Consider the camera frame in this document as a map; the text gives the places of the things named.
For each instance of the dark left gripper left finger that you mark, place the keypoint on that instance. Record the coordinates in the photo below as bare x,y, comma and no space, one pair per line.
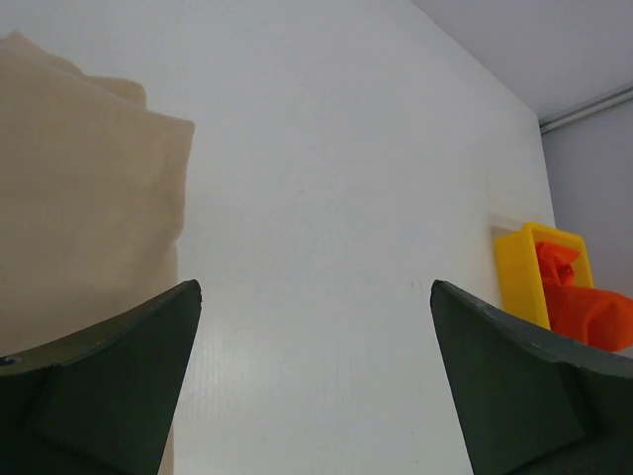
101,400

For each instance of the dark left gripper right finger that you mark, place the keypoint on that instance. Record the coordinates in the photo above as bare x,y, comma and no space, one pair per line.
530,401

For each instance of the orange t shirt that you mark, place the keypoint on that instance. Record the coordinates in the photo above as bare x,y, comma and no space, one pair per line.
595,317

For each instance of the yellow plastic bin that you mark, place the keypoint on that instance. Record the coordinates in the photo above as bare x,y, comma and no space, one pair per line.
518,272

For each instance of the beige folded t shirt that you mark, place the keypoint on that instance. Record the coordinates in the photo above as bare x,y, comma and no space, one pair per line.
92,197

